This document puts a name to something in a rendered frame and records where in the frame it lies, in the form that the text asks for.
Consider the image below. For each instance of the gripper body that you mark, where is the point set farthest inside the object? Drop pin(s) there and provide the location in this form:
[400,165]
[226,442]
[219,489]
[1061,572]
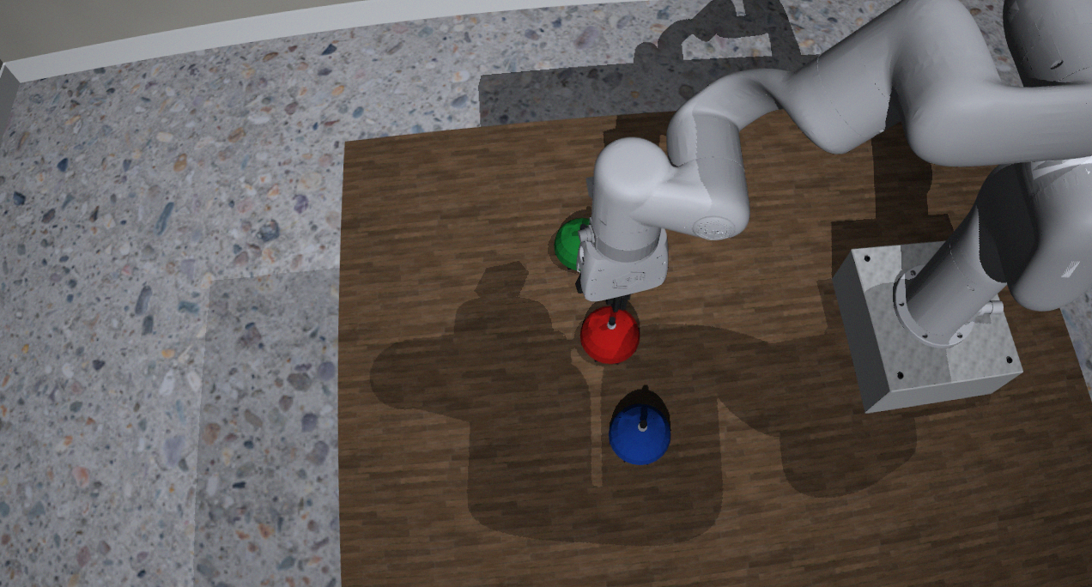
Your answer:
[603,278]

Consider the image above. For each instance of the green service bell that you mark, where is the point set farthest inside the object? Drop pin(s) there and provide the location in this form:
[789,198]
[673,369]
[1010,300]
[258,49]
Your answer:
[567,242]

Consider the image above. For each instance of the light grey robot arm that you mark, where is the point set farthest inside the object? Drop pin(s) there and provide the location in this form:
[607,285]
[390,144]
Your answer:
[928,61]

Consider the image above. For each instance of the blue dome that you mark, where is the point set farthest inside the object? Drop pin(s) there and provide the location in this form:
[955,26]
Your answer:
[639,434]

